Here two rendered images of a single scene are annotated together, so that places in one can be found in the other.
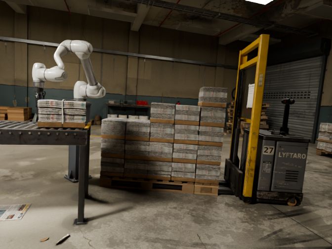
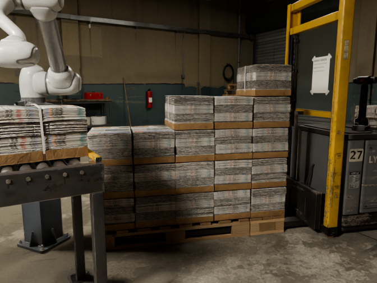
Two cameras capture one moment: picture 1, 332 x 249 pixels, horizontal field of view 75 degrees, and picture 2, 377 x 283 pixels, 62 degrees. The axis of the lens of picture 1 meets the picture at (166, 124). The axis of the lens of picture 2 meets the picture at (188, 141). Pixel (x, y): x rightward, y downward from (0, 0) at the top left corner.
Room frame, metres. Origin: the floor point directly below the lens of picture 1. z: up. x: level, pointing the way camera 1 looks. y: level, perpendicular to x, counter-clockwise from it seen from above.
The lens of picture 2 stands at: (0.44, 0.61, 1.10)
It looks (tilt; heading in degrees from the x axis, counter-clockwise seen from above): 9 degrees down; 346
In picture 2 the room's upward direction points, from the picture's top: straight up
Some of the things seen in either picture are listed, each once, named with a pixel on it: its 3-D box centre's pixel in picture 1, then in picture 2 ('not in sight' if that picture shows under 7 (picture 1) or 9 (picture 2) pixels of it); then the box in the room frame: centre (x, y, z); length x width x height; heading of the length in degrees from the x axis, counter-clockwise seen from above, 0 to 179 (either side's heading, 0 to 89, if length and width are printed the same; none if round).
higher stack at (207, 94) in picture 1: (208, 139); (260, 148); (2.72, -0.54, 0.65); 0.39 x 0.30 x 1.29; 179
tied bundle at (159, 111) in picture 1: (162, 112); (187, 112); (2.73, 0.05, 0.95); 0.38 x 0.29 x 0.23; 0
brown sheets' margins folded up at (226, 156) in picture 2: (149, 154); (171, 183); (2.73, 0.18, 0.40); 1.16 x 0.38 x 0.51; 89
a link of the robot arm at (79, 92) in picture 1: (81, 89); (33, 81); (2.80, 1.11, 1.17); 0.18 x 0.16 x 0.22; 87
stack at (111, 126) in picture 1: (149, 153); (171, 181); (2.73, 0.18, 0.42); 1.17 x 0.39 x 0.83; 89
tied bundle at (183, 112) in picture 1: (186, 114); (225, 111); (2.73, -0.25, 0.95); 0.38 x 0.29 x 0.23; 178
